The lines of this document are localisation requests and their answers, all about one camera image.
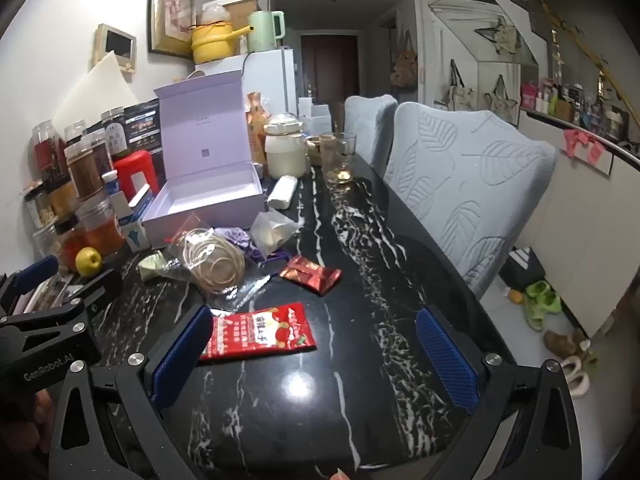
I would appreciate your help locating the small wall monitor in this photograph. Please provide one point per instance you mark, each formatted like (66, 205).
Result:
(115, 47)

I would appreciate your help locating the glass cup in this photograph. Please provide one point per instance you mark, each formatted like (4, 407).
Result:
(340, 157)

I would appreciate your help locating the black shoe box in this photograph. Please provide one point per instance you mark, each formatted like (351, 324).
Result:
(522, 265)

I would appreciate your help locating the cardboard box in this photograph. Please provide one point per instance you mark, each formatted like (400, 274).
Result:
(242, 7)

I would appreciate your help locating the black printed pouch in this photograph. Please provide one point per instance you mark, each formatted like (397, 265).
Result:
(145, 125)

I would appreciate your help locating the clear plastic bag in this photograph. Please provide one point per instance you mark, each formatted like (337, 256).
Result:
(272, 232)

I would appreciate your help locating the cream thermos bottle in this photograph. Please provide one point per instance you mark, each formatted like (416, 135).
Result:
(285, 147)

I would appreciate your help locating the wooden bowl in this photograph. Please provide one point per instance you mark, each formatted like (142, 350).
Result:
(314, 149)

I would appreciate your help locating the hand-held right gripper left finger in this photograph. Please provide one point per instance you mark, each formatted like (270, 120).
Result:
(182, 355)

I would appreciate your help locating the yellow pot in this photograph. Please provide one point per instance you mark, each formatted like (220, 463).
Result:
(212, 42)

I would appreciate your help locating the red canister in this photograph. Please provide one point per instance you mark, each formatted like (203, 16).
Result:
(132, 167)

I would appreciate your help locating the large red snack packet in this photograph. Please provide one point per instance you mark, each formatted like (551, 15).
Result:
(260, 332)

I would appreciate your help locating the green snack packet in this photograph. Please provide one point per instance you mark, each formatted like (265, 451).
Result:
(152, 265)

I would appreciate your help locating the green electric kettle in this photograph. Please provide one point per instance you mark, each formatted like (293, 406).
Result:
(265, 30)

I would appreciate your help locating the purple satin pouch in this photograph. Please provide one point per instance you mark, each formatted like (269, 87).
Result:
(235, 237)

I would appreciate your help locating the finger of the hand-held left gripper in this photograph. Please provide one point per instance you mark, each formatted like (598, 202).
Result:
(35, 270)
(100, 287)

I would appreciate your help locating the white tissue pack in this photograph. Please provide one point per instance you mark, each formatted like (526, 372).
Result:
(282, 191)

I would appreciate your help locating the canvas tote bag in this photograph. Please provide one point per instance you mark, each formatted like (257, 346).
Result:
(500, 102)
(457, 92)

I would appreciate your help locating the person's left hand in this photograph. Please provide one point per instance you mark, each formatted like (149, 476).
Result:
(42, 412)

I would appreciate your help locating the orange snack bag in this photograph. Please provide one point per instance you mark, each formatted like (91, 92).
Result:
(255, 125)

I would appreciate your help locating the yellow apple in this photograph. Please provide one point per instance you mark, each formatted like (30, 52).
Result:
(88, 261)

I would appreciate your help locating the brown door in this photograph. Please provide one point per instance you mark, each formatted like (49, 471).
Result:
(330, 65)

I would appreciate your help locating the green slipper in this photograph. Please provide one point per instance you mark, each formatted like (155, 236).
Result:
(545, 310)
(537, 291)

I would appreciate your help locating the small red snack packet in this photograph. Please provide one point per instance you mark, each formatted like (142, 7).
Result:
(310, 274)

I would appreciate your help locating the gold framed picture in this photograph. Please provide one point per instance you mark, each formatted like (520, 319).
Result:
(167, 10)

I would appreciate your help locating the white fridge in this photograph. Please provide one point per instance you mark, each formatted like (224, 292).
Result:
(270, 75)

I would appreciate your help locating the white plastic bag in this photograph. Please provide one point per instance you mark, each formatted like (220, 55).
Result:
(216, 12)

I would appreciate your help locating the lavender gift box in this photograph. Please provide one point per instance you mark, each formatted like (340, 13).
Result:
(200, 125)

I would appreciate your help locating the brown hanging bag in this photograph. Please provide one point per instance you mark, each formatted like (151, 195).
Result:
(405, 67)

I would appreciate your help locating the white stair cabinet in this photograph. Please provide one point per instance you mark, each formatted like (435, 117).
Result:
(460, 35)

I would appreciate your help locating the white carton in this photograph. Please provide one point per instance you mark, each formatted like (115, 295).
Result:
(312, 112)

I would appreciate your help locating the row of cosmetic bottles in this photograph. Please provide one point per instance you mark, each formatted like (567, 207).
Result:
(575, 102)

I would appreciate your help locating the brown slipper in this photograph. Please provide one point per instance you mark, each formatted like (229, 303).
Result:
(562, 342)

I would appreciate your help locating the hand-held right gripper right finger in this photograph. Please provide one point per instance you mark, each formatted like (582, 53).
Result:
(445, 365)

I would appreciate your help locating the white board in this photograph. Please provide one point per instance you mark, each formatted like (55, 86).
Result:
(100, 92)

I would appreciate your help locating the white fluffy slipper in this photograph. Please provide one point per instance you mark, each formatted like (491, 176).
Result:
(575, 375)

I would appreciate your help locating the white pink packet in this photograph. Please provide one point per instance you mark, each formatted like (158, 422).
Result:
(55, 292)

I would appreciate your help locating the light blue covered chair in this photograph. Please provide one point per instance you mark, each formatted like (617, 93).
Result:
(367, 125)
(450, 175)

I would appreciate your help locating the group of clear food jars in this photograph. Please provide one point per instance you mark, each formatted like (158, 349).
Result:
(85, 172)

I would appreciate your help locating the blue white medicine box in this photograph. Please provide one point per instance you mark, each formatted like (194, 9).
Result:
(132, 230)

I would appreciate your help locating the blue tube white cap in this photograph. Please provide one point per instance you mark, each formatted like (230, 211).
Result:
(112, 192)

